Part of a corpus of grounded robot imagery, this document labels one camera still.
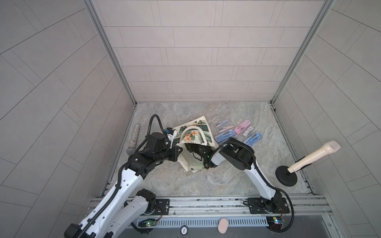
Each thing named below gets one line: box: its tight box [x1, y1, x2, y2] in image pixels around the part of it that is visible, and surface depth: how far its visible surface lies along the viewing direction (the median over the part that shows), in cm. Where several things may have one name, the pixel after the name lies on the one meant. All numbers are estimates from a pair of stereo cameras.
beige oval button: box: [217, 218, 229, 235], surface depth 67 cm
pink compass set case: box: [234, 119, 252, 135], surface depth 103 cm
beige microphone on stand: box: [287, 140, 341, 174], surface depth 63 cm
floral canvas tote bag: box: [172, 116, 216, 174], surface depth 80 cm
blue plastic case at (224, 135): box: [214, 129, 236, 143], surface depth 99 cm
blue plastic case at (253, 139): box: [246, 131, 263, 146], surface depth 98 cm
